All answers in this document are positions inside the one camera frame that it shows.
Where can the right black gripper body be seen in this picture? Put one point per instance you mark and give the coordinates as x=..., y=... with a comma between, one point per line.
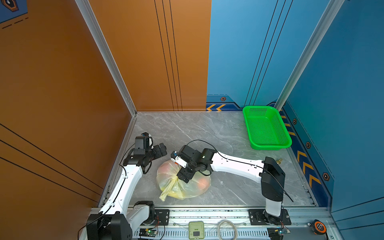
x=186, y=171

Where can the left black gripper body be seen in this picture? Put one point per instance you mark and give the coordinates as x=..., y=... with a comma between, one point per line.
x=155, y=150

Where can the yellow translucent plastic bag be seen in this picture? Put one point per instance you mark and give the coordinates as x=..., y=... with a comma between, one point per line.
x=171, y=186

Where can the green plastic mesh basket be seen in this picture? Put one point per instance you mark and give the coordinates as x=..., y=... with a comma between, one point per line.
x=266, y=129

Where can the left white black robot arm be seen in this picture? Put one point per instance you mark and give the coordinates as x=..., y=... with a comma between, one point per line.
x=114, y=222

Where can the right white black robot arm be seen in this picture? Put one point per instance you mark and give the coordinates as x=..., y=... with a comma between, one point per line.
x=265, y=172

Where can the green square device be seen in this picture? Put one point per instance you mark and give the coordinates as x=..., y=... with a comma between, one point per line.
x=196, y=230

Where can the left green circuit board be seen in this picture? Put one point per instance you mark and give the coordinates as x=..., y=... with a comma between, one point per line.
x=147, y=234

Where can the green circuit board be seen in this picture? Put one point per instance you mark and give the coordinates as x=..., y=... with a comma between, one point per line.
x=277, y=233
x=147, y=234

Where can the right green circuit board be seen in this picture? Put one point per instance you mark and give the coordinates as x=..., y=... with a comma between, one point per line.
x=277, y=233

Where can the orange black tape measure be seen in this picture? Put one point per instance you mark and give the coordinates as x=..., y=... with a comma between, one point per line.
x=318, y=227

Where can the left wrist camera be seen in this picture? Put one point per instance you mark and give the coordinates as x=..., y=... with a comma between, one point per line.
x=144, y=141

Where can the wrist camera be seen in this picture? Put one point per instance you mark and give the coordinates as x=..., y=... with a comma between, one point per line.
x=144, y=141
x=178, y=160

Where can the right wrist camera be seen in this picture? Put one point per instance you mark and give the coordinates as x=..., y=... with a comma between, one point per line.
x=178, y=160

